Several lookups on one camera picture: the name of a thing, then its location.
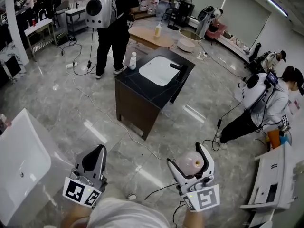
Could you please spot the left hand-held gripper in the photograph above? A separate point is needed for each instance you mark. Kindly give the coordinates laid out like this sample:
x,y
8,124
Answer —
x,y
76,189

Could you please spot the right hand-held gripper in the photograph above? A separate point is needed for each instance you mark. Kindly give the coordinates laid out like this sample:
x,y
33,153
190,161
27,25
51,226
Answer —
x,y
206,196

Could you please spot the pale pink round ball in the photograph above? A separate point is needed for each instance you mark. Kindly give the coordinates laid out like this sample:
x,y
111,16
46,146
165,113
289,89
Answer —
x,y
187,161

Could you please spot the person's left forearm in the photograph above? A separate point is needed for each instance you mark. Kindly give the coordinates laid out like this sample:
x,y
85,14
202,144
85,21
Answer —
x,y
76,215

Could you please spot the person's right forearm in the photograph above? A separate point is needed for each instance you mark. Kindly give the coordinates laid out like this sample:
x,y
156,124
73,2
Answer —
x,y
193,218

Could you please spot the dark wooden vanity cabinet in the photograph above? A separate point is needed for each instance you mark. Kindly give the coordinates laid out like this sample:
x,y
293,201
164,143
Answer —
x,y
135,110

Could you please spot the black sink cabinet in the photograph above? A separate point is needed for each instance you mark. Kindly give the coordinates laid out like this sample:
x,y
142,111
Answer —
x,y
142,89

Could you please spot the white sink basin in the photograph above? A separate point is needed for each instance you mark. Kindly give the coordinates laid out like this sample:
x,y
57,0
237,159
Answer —
x,y
156,71

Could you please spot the white pump soap bottle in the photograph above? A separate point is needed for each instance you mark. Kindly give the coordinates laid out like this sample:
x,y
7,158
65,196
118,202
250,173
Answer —
x,y
132,62

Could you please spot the yellow pump bottle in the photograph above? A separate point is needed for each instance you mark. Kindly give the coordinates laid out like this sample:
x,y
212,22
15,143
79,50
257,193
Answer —
x,y
157,31

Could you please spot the person's white shirt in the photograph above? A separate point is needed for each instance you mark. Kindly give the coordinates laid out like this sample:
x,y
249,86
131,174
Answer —
x,y
126,215

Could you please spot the loose white ceramic basin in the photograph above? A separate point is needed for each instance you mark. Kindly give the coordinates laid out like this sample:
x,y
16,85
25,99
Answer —
x,y
21,155

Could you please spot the orange container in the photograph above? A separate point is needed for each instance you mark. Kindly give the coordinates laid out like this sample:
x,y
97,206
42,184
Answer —
x,y
274,139

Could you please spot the black faucet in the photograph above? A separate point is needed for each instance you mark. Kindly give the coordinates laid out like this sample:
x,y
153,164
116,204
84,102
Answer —
x,y
181,71

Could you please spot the white power strip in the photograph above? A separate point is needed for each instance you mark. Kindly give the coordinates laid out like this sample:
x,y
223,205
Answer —
x,y
71,65

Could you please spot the round white side table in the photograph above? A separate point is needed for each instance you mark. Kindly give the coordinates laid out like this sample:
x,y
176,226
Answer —
x,y
186,44

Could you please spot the light wooden oval table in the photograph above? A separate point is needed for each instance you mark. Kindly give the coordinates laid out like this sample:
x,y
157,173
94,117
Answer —
x,y
147,38

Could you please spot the white metal shelf table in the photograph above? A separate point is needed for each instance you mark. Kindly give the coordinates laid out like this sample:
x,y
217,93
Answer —
x,y
38,26

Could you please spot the group of water jugs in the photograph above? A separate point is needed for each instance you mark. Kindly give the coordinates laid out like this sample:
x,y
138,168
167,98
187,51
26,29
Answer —
x,y
148,6

